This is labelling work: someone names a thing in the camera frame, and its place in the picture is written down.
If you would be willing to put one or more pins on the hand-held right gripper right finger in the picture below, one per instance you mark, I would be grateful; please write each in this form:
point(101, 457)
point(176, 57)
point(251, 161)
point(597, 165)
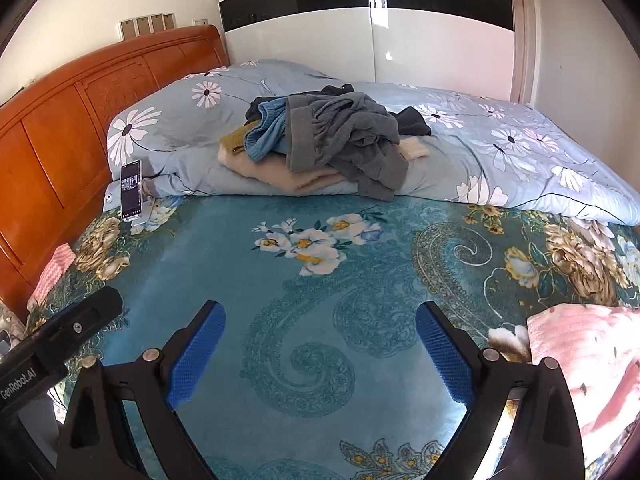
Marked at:
point(445, 360)

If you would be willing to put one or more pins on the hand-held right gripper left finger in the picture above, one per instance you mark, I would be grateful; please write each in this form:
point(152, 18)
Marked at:
point(197, 355)

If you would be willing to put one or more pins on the pile of folded clothes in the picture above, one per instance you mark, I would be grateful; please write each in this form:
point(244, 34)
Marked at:
point(270, 172)

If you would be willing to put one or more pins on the pink checkered cloth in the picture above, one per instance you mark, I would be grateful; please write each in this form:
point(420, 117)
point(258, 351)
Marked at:
point(55, 267)

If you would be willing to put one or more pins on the teal floral bedsheet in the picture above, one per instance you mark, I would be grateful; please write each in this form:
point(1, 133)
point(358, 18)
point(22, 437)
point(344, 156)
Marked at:
point(350, 285)

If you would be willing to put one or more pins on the white phone stand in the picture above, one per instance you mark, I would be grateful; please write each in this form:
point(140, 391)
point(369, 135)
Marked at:
point(111, 199)

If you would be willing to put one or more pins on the black smartphone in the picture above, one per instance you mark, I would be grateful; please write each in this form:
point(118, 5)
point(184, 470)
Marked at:
point(132, 190)

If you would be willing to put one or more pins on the orange wooden headboard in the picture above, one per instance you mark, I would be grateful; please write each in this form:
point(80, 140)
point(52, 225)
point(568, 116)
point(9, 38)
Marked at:
point(60, 150)

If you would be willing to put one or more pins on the light blue floral quilt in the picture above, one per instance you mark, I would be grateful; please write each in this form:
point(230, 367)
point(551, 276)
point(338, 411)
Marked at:
point(475, 160)

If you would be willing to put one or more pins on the mustard yellow garment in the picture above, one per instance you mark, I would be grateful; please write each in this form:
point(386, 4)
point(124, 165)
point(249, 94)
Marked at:
point(235, 141)

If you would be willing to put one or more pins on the blue knit sweater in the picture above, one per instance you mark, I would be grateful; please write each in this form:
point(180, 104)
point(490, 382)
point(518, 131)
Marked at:
point(267, 130)

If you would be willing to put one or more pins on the black garment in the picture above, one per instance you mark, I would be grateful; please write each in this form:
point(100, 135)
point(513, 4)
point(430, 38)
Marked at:
point(412, 122)

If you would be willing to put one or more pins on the white door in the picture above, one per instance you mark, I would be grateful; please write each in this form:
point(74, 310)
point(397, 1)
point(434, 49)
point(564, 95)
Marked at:
point(522, 45)

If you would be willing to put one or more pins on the white wardrobe with black stripe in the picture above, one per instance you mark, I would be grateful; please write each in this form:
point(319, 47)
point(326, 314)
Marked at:
point(300, 35)

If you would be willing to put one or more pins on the grey wall switch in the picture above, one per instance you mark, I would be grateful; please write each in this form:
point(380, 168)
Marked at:
point(169, 20)
point(127, 29)
point(157, 23)
point(142, 25)

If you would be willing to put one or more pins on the white wall socket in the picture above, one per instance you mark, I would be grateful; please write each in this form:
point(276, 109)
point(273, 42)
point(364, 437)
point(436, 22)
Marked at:
point(201, 21)

